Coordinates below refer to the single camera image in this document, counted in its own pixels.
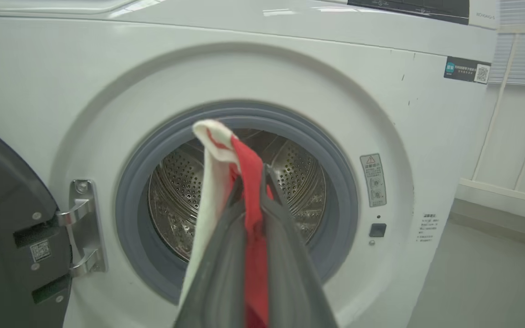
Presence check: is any grey rubber door gasket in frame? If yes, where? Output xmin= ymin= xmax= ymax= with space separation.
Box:
xmin=115 ymin=101 xmax=359 ymax=305

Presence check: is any red and white cloth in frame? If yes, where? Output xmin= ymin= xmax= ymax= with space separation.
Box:
xmin=177 ymin=119 xmax=276 ymax=328

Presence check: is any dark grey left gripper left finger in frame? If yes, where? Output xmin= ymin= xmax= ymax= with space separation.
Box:
xmin=173 ymin=174 xmax=247 ymax=328

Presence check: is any black control panel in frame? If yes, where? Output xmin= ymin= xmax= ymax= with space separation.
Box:
xmin=347 ymin=0 xmax=470 ymax=25

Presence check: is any perforated steel drum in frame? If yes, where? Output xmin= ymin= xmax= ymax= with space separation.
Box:
xmin=148 ymin=128 xmax=327 ymax=263

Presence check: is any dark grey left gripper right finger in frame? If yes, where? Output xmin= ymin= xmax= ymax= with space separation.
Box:
xmin=261 ymin=165 xmax=339 ymax=328

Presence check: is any chrome door hinge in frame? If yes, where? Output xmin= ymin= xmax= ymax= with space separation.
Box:
xmin=56 ymin=179 xmax=108 ymax=277

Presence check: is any grey warning label sticker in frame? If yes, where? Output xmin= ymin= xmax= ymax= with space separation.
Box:
xmin=360 ymin=154 xmax=387 ymax=208

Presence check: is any white front-load washing machine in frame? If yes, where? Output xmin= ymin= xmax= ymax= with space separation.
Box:
xmin=0 ymin=0 xmax=500 ymax=328

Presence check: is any dark grey washing machine door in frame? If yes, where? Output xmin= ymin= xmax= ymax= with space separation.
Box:
xmin=0 ymin=117 xmax=73 ymax=328

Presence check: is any black qr code sticker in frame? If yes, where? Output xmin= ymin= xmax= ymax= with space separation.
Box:
xmin=443 ymin=56 xmax=492 ymax=85

